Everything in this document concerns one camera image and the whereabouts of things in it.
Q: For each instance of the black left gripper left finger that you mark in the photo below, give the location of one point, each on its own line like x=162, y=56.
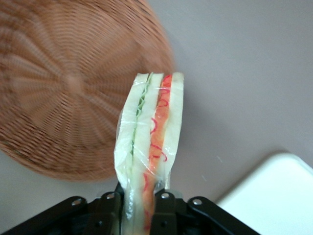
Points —
x=80, y=215

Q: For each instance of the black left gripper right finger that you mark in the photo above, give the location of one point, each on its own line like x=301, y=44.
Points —
x=185, y=215

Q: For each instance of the triangle sandwich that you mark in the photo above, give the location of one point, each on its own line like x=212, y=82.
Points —
x=149, y=137

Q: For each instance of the beige rectangular tray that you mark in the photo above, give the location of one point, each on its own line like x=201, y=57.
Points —
x=274, y=195

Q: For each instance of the large brown wicker basket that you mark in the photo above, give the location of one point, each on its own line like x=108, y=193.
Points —
x=61, y=85

